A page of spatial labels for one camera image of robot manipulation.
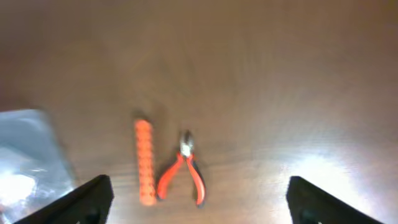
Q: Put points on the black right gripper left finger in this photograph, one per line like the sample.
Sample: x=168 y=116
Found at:
x=88 y=204

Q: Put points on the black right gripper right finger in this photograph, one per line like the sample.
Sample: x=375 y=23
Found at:
x=309 y=204

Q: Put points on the clear plastic storage container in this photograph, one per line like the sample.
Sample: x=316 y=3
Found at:
x=34 y=170

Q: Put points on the orange perforated plastic bar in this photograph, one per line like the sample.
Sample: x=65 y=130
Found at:
x=144 y=147

